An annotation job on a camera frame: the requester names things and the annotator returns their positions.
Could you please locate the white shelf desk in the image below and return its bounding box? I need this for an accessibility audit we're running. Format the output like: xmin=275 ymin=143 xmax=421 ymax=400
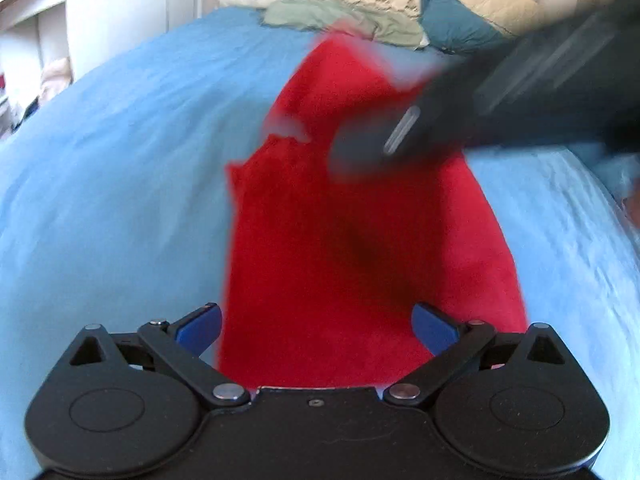
xmin=0 ymin=0 xmax=76 ymax=136

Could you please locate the teal pillow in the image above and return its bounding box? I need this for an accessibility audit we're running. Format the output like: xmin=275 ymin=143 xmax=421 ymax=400
xmin=419 ymin=0 xmax=511 ymax=56

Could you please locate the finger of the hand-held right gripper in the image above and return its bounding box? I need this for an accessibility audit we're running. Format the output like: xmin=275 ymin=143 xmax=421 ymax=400
xmin=327 ymin=72 xmax=473 ymax=182

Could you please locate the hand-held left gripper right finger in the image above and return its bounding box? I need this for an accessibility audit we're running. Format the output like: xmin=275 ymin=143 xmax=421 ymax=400
xmin=382 ymin=302 xmax=574 ymax=409

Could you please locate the red long-sleeved sweater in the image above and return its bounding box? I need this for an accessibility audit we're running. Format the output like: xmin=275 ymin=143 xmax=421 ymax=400
xmin=214 ymin=30 xmax=531 ymax=392

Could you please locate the green pillow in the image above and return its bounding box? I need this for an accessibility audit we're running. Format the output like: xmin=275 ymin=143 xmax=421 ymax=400
xmin=262 ymin=0 xmax=430 ymax=51

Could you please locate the white and grey wardrobe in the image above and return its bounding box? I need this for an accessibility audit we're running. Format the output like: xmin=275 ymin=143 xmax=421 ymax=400
xmin=67 ymin=0 xmax=223 ymax=81

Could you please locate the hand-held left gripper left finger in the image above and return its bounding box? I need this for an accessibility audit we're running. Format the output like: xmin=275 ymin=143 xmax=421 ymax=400
xmin=67 ymin=302 xmax=252 ymax=409

